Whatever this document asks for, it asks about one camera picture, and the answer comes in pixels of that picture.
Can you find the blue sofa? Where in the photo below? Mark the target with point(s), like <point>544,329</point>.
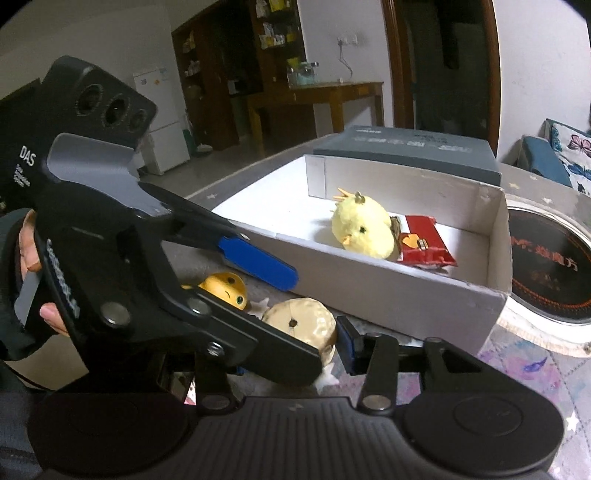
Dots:
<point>537,156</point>

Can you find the wooden side table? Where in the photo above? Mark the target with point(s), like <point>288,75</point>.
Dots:
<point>334,94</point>

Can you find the dark wooden shelf cabinet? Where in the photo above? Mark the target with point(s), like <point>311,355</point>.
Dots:
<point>229,51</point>

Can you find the glass jars on table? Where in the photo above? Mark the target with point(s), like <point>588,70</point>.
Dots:
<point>301,74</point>

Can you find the grey star patterned mat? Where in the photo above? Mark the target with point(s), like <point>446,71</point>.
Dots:
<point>564,380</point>

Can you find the round induction cooker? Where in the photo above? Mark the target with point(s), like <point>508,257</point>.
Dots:
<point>549,302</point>

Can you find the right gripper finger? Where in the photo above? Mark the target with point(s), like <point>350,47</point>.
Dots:
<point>375,356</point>

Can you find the red snack packet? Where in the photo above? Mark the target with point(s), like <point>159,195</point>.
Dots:
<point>421,244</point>

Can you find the white refrigerator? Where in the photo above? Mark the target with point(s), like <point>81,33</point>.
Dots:
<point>165,147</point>

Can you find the light yellow plush chick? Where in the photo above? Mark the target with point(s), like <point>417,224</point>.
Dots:
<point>362,225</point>

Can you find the grey box lid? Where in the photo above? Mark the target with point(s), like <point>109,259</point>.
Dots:
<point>460,156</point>

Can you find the beige plush toy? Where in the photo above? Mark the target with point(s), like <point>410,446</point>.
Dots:
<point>307,320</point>

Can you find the orange yellow duck toy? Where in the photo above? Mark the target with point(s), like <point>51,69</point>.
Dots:
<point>226,286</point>

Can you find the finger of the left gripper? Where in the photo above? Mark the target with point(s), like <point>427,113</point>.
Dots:
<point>272,350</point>
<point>258,263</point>

